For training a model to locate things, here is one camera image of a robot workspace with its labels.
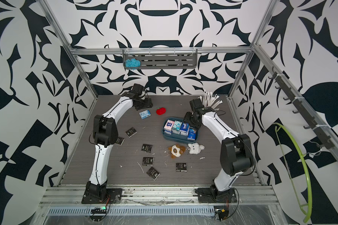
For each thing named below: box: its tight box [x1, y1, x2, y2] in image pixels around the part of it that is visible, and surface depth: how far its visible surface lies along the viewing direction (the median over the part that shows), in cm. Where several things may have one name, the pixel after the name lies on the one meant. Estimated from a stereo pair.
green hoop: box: [273, 122, 313, 223], surface depth 55 cm
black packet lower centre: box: [142, 157, 154, 166], surface depth 86 cm
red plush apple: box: [155, 106, 167, 116], surface depth 111 cm
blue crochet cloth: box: [124, 58, 142, 71], surface depth 93 cm
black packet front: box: [146, 166, 161, 181], surface depth 82 cm
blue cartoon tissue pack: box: [187, 128, 197, 142], surface depth 97 cm
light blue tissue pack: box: [138, 109, 152, 120], surface depth 107 cm
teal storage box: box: [161, 118, 200, 144], surface depth 96 cm
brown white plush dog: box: [168, 143, 187, 159], surface depth 89 cm
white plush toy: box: [187, 142, 206, 155], surface depth 90 cm
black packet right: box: [175, 162, 188, 173], surface depth 84 cm
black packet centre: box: [141, 143, 154, 153], surface depth 91 cm
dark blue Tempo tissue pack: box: [179, 121, 191, 137], surface depth 97 cm
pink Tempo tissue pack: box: [163, 119, 175, 135], surface depth 98 cm
